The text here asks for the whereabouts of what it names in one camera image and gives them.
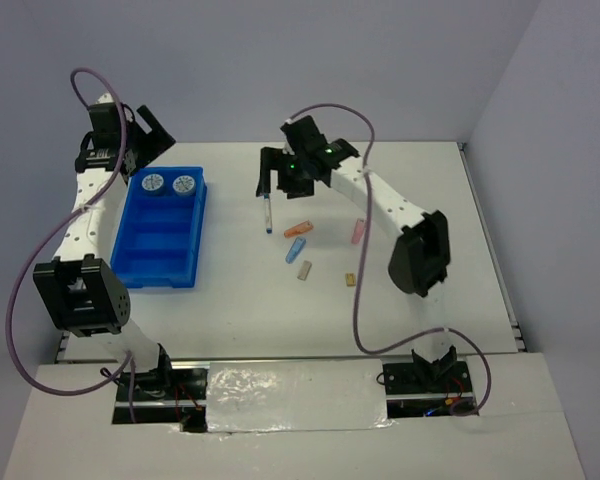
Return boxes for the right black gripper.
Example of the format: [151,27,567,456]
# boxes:
[257,146,316,199]

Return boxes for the blue jar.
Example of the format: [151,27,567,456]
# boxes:
[172,175,196,197]
[140,173,165,196]

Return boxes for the blue white marker pen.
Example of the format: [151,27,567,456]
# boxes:
[263,193,273,234]

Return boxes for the orange translucent cap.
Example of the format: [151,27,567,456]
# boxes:
[283,220,314,238]

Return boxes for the blue translucent cap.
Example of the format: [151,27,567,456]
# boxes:
[285,236,306,264]

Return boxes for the pink translucent cap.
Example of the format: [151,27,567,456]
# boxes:
[351,218,366,245]

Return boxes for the grey eraser block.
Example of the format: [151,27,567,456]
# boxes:
[297,260,312,281]

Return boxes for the tan eraser block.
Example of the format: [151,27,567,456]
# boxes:
[345,273,356,287]

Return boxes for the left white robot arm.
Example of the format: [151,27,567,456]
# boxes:
[33,93,176,399]

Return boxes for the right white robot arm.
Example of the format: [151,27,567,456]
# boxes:
[256,114,451,357]

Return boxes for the blue compartment tray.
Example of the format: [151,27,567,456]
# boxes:
[111,166,207,289]

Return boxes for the silver foil sheet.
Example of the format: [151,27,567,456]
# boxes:
[206,359,391,433]

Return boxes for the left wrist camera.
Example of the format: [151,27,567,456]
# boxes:
[93,92,115,106]

